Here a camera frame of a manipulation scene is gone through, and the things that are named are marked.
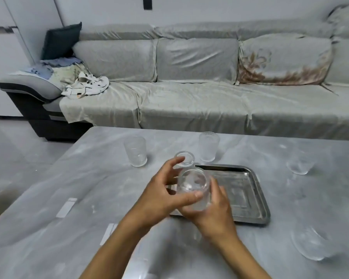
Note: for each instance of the person's left hand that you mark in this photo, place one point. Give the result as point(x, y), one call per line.
point(154, 200)

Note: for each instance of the person's right hand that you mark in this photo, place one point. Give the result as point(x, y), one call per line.
point(216, 215)

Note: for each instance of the person's left thumb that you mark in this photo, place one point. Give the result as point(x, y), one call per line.
point(189, 198)

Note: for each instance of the person's right thumb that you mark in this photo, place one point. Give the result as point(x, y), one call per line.
point(217, 190)

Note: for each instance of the clear drinking glass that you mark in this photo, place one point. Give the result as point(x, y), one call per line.
point(208, 146)
point(311, 244)
point(299, 165)
point(135, 151)
point(185, 159)
point(192, 188)

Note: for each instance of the person's right forearm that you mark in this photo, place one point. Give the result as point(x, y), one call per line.
point(241, 261)

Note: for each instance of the person's left forearm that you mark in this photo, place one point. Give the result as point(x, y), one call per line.
point(119, 249)

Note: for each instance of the rectangular metal tray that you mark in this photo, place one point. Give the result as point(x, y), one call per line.
point(241, 197)

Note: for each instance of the white tape strip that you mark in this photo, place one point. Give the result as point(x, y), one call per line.
point(66, 207)
point(108, 233)

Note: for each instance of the grey covered sofa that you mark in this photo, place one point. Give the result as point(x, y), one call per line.
point(192, 98)

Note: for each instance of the brown floral patterned pillow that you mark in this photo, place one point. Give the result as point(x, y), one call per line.
point(282, 59)

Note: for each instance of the white crumpled garment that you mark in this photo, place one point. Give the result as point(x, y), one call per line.
point(85, 85)

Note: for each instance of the pile of folded clothes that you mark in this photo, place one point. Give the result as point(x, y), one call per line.
point(51, 71)

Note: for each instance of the dark teal cushion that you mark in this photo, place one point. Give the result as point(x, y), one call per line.
point(61, 40)

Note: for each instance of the white cabinet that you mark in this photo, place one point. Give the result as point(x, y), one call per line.
point(3, 63)

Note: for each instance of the black wall switch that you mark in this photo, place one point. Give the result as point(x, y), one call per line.
point(147, 3)

